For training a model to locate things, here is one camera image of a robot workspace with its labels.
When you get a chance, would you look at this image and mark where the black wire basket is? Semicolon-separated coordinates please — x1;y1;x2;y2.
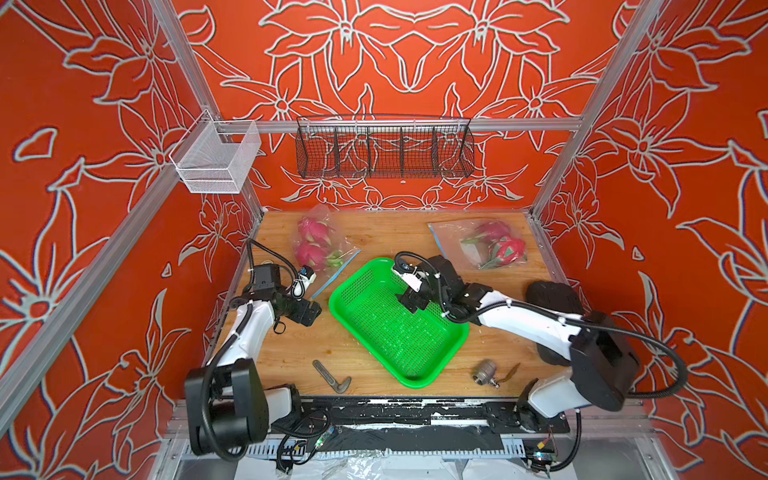
295;114;476;180

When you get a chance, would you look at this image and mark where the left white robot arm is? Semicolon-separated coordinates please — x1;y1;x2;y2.
184;290;322;462

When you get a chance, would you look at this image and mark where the green plastic basket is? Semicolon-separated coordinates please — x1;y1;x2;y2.
328;258;470;389

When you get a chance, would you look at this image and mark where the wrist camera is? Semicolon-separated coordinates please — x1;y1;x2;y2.
393;263;428;292
297;265;316;287

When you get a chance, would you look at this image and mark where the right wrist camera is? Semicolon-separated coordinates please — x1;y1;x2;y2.
393;263;428;292

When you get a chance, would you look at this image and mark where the clear zip-top bag blue seal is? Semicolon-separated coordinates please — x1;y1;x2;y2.
292;204;361;300

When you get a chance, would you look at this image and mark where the grey L-shaped metal tool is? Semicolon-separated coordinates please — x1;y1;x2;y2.
312;360;352;395

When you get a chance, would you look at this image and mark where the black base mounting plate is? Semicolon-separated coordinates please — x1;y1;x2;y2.
269;395;575;436

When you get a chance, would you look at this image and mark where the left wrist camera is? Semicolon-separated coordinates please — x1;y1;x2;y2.
297;265;316;287

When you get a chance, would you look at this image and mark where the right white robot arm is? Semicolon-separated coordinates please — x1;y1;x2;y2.
393;251;689;418

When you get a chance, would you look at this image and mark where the far bag dragon fruit upper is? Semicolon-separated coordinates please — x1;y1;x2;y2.
461;220;513;245

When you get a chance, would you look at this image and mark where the metal pipe fitting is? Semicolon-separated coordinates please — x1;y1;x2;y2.
472;359;500;389

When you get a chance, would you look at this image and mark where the far clear zip-top bag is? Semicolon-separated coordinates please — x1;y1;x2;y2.
428;218;525;270

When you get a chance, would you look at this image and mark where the white wire basket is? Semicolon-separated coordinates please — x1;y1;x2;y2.
169;109;262;194

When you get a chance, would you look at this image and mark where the pink dragon fruit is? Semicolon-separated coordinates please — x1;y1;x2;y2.
297;216;333;245
294;242;344;271

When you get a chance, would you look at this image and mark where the black oval tray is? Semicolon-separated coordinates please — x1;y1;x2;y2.
525;280;585;367

